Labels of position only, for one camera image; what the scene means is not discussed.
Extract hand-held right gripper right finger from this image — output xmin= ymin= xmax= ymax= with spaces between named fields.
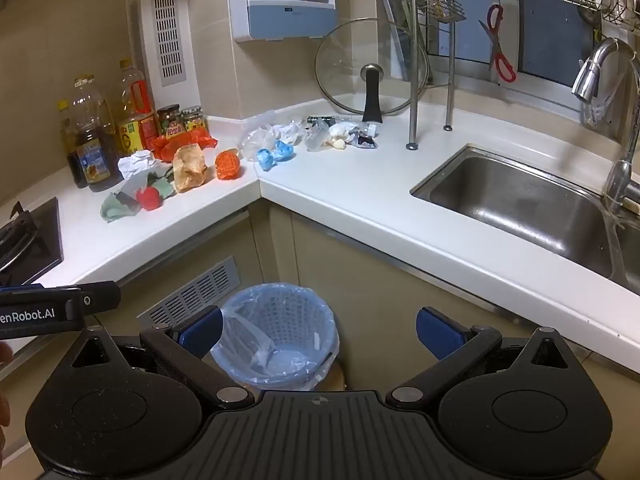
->
xmin=390 ymin=305 xmax=576 ymax=410

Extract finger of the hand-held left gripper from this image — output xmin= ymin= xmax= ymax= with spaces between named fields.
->
xmin=80 ymin=282 xmax=122 ymax=313

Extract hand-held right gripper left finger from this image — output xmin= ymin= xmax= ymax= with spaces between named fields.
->
xmin=70 ymin=306 xmax=256 ymax=411

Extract blue lined waste basket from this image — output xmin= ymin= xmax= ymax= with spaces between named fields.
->
xmin=210 ymin=284 xmax=341 ymax=392

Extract white paper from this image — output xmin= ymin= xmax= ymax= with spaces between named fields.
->
xmin=117 ymin=150 xmax=161 ymax=181

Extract orange net wrapper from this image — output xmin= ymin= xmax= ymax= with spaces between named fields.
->
xmin=215 ymin=149 xmax=244 ymax=181

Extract person's left hand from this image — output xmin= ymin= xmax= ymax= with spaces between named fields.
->
xmin=0 ymin=342 xmax=14 ymax=461

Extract silver cabinet vent grille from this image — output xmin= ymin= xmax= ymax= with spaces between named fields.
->
xmin=135 ymin=255 xmax=236 ymax=329

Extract black gas stove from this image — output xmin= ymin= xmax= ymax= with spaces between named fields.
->
xmin=0 ymin=197 xmax=65 ymax=287

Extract green cloth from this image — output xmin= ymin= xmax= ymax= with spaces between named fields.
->
xmin=100 ymin=192 xmax=139 ymax=224

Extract red crumpled wrapper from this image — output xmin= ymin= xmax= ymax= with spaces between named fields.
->
xmin=135 ymin=186 xmax=166 ymax=211

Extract green glossy wrapper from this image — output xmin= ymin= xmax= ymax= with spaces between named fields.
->
xmin=144 ymin=170 xmax=177 ymax=197

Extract large oil bottle blue label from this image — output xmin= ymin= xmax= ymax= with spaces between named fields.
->
xmin=67 ymin=76 xmax=124 ymax=192

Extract yellow cooking oil bottle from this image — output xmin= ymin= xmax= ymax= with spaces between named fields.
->
xmin=57 ymin=100 xmax=90 ymax=189

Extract stainless steel sink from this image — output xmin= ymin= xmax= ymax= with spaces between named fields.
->
xmin=409 ymin=143 xmax=640 ymax=292

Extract tan plastic wrapper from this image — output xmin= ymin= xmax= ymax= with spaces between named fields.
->
xmin=172 ymin=143 xmax=209 ymax=192

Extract red plastic bag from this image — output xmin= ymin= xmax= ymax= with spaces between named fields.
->
xmin=150 ymin=129 xmax=219 ymax=162

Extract yellow oil bottle red label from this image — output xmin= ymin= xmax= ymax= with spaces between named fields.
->
xmin=116 ymin=59 xmax=160 ymax=157

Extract glass pickle jar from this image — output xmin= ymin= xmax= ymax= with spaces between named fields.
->
xmin=157 ymin=104 xmax=183 ymax=138
xmin=181 ymin=105 xmax=209 ymax=134

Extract clear plastic bag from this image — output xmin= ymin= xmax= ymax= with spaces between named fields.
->
xmin=240 ymin=110 xmax=282 ymax=161

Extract white plastic wrapper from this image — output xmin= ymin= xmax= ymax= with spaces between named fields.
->
xmin=327 ymin=122 xmax=359 ymax=151

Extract stainless steel dish rack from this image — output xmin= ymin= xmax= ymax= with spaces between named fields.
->
xmin=392 ymin=0 xmax=640 ymax=151

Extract red scissors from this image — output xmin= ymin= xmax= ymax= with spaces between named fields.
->
xmin=478 ymin=4 xmax=517 ymax=84

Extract glass pot lid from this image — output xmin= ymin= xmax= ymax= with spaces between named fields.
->
xmin=314 ymin=18 xmax=430 ymax=124

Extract chrome faucet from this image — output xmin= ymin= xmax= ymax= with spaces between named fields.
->
xmin=571 ymin=37 xmax=640 ymax=213

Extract white wall vent grille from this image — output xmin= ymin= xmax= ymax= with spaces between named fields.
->
xmin=149 ymin=0 xmax=189 ymax=86

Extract wall water purifier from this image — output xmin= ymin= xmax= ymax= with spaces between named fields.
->
xmin=225 ymin=0 xmax=339 ymax=43

